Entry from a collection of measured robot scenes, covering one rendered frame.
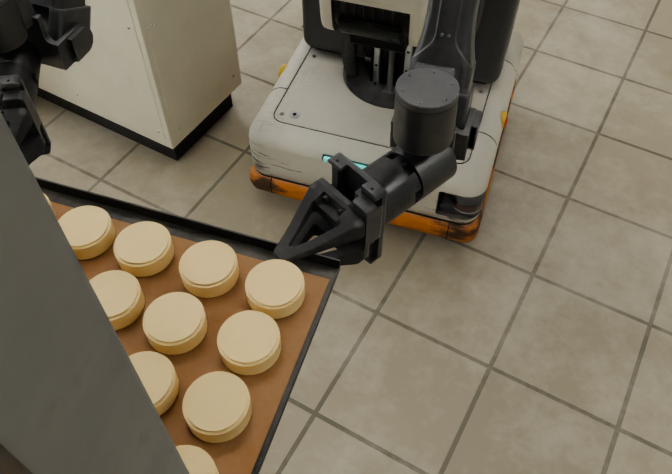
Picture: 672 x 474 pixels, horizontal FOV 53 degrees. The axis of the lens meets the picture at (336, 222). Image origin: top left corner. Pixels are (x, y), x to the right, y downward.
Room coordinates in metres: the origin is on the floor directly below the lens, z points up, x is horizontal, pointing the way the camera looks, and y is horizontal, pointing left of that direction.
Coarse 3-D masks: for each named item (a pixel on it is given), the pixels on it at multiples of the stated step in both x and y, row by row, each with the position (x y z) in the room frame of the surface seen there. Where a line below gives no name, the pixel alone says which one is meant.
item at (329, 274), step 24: (48, 192) 0.43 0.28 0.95; (72, 192) 0.42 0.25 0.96; (120, 216) 0.40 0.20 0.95; (144, 216) 0.40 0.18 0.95; (168, 216) 0.39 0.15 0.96; (192, 240) 0.37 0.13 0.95; (216, 240) 0.37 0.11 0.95; (240, 240) 0.37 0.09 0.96; (264, 240) 0.36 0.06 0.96; (312, 264) 0.34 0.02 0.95; (336, 264) 0.34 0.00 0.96; (312, 336) 0.27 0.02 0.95; (288, 384) 0.23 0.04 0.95; (264, 456) 0.17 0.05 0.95
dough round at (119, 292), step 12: (96, 276) 0.32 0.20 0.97; (108, 276) 0.32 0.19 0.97; (120, 276) 0.32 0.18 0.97; (132, 276) 0.32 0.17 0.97; (96, 288) 0.30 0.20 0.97; (108, 288) 0.30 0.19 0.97; (120, 288) 0.30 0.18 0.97; (132, 288) 0.30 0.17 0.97; (108, 300) 0.29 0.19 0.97; (120, 300) 0.29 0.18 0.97; (132, 300) 0.29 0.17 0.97; (144, 300) 0.30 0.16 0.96; (108, 312) 0.28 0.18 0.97; (120, 312) 0.28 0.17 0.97; (132, 312) 0.28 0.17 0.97; (120, 324) 0.28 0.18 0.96
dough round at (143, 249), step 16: (144, 224) 0.37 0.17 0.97; (160, 224) 0.37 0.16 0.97; (128, 240) 0.35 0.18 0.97; (144, 240) 0.35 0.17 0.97; (160, 240) 0.35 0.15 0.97; (128, 256) 0.34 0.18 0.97; (144, 256) 0.34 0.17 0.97; (160, 256) 0.34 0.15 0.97; (128, 272) 0.33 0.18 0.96; (144, 272) 0.33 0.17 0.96
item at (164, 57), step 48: (96, 0) 1.40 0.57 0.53; (144, 0) 1.37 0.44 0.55; (192, 0) 1.50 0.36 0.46; (96, 48) 1.43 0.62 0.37; (144, 48) 1.34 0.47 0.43; (192, 48) 1.47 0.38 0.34; (48, 96) 1.64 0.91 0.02; (96, 96) 1.47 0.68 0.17; (144, 96) 1.36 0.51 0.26; (192, 96) 1.44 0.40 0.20; (144, 144) 1.44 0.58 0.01; (192, 144) 1.44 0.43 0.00
